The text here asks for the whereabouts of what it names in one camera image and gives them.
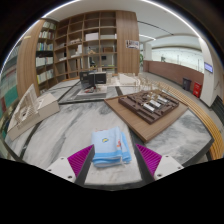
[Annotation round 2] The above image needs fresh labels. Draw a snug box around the light blue printed towel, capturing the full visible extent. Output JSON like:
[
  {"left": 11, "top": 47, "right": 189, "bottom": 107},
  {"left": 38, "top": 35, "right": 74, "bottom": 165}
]
[{"left": 91, "top": 125, "right": 133, "bottom": 169}]

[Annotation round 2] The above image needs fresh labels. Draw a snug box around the black box architectural model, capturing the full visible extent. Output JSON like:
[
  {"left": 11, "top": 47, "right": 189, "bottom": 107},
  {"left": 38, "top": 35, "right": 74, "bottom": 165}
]
[{"left": 79, "top": 70, "right": 108, "bottom": 91}]

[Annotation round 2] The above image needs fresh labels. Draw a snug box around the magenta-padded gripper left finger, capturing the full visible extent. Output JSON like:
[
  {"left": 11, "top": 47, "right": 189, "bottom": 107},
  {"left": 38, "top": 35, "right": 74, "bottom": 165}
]
[{"left": 45, "top": 144, "right": 96, "bottom": 187}]

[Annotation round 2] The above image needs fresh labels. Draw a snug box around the white slatted architectural model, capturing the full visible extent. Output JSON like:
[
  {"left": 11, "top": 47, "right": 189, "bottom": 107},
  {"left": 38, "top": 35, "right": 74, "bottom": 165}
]
[{"left": 6, "top": 83, "right": 61, "bottom": 142}]

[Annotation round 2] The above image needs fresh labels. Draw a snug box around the wall screen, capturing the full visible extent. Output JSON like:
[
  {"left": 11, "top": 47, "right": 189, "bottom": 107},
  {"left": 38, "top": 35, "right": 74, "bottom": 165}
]
[{"left": 203, "top": 61, "right": 214, "bottom": 74}]

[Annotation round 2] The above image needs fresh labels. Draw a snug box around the bookshelf with green books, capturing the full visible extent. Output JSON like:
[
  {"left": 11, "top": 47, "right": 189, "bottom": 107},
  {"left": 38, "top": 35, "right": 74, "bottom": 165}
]
[{"left": 0, "top": 49, "right": 19, "bottom": 141}]

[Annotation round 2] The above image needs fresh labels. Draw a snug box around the small white architectural model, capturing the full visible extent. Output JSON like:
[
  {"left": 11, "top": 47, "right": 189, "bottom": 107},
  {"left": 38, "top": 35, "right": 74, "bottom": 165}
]
[{"left": 116, "top": 73, "right": 148, "bottom": 89}]

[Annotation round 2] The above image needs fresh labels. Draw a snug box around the wall poster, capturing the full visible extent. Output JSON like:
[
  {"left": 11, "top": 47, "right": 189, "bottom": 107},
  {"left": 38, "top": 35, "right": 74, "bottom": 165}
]
[{"left": 125, "top": 39, "right": 140, "bottom": 50}]

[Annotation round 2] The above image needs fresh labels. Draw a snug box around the black bin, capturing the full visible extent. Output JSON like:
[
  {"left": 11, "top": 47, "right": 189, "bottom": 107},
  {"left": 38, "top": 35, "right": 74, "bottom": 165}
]
[{"left": 181, "top": 77, "right": 192, "bottom": 92}]

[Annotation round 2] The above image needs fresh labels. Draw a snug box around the wooden model base board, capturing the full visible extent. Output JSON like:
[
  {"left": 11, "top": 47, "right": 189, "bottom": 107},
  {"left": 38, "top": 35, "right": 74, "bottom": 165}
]
[{"left": 103, "top": 89, "right": 189, "bottom": 144}]

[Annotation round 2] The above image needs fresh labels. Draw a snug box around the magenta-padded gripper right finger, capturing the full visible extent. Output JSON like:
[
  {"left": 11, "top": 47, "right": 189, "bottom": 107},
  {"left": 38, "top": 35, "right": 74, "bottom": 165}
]
[{"left": 132, "top": 143, "right": 184, "bottom": 184}]

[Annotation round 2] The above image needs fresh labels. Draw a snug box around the wooden shelf unit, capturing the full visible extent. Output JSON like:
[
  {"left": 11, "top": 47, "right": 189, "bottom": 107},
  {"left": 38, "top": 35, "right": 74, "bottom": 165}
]
[{"left": 16, "top": 9, "right": 141, "bottom": 98}]

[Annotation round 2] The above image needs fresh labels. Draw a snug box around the dark brown architectural model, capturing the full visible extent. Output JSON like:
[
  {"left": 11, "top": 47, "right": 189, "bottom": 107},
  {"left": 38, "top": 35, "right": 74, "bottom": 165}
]
[{"left": 118, "top": 90, "right": 180, "bottom": 125}]

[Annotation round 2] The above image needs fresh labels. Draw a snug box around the red bin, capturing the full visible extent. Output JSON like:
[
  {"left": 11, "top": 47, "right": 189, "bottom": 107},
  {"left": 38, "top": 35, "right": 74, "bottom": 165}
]
[{"left": 192, "top": 81, "right": 203, "bottom": 99}]

